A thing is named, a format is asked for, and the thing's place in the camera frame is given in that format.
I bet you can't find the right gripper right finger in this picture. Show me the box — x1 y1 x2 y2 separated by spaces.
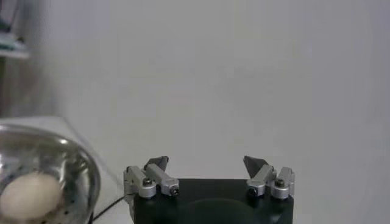
243 155 296 200

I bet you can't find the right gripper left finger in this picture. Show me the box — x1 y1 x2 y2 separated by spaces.
123 155 180 200

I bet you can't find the white steamed baozi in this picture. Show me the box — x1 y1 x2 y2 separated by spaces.
0 172 63 222

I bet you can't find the perforated steel steamer basket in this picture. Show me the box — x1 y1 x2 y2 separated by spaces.
0 123 102 224

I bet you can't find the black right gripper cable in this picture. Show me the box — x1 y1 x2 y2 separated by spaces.
91 194 135 222

